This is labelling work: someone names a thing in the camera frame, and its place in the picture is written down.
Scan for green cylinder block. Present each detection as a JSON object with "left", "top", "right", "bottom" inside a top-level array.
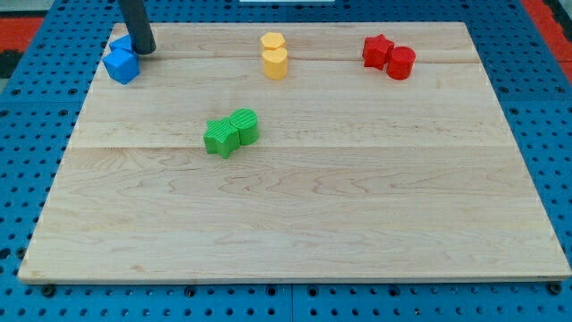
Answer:
[{"left": 230, "top": 108, "right": 259, "bottom": 146}]

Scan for green star block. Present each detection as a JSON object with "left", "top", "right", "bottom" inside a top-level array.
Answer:
[{"left": 203, "top": 117, "right": 240, "bottom": 159}]

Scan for light wooden board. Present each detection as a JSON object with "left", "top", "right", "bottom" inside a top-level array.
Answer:
[{"left": 19, "top": 22, "right": 571, "bottom": 284}]

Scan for yellow heart block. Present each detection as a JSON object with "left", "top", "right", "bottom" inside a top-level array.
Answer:
[{"left": 262, "top": 47, "right": 288, "bottom": 80}]

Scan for yellow hexagon block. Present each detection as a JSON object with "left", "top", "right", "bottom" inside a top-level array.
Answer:
[{"left": 260, "top": 31, "right": 286, "bottom": 51}]

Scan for red star block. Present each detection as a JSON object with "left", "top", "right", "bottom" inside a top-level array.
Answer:
[{"left": 362, "top": 34, "right": 395, "bottom": 71}]

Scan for red cylinder block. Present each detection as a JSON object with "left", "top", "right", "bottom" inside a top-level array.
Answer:
[{"left": 386, "top": 47, "right": 416, "bottom": 81}]

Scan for blue cube block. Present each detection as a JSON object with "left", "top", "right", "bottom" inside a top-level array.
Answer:
[{"left": 103, "top": 49, "right": 139, "bottom": 85}]

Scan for blue block behind rod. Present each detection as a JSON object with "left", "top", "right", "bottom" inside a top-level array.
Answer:
[{"left": 109, "top": 35, "right": 133, "bottom": 53}]

